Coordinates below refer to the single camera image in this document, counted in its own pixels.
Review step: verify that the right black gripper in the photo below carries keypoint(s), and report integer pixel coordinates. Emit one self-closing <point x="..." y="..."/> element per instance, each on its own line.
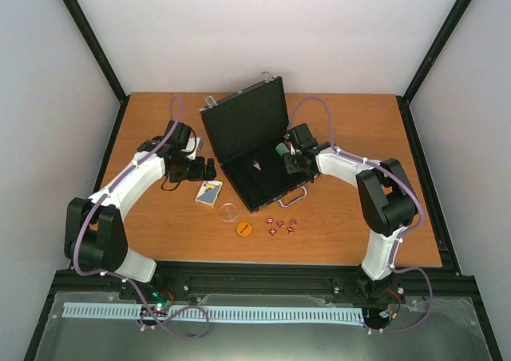
<point x="290" y="166"/>

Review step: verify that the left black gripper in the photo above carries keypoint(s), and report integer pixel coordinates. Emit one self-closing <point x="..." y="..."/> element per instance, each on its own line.
<point x="211" y="172"/>

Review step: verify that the green poker chip stack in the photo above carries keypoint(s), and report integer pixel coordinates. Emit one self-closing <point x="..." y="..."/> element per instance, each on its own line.
<point x="280" y="150"/>

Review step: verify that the black poker set case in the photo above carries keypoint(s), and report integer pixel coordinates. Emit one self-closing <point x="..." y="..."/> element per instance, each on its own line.
<point x="247" y="126"/>

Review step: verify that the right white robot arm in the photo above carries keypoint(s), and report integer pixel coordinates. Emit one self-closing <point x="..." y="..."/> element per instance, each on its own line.
<point x="388" y="202"/>

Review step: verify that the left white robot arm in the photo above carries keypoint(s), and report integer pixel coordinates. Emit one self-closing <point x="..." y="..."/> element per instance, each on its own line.
<point x="95" y="238"/>

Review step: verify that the playing card deck box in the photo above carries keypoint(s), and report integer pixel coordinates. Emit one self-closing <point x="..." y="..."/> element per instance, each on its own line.
<point x="209" y="192"/>

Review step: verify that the clear plastic disc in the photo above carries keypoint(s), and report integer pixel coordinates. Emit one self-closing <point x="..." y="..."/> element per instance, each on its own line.
<point x="228" y="212"/>

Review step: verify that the orange dealer button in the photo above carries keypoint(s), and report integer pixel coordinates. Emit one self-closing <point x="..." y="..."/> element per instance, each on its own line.
<point x="244" y="229"/>

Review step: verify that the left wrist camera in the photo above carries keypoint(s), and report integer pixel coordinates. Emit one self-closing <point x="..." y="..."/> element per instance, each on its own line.
<point x="194" y="145"/>

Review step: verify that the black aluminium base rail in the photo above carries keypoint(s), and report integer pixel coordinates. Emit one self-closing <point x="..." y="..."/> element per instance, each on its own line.
<point x="188" y="280"/>

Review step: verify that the light blue cable duct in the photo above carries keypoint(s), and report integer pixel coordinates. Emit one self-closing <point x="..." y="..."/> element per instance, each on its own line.
<point x="216" y="314"/>

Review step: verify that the left black frame post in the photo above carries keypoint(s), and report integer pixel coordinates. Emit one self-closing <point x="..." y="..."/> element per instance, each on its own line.
<point x="86" y="30"/>

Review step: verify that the black frame post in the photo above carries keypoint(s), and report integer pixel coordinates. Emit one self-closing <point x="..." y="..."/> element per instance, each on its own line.
<point x="443" y="35"/>
<point x="86" y="30"/>

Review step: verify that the right black frame post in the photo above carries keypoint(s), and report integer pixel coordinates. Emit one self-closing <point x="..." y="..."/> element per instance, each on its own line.
<point x="443" y="35"/>

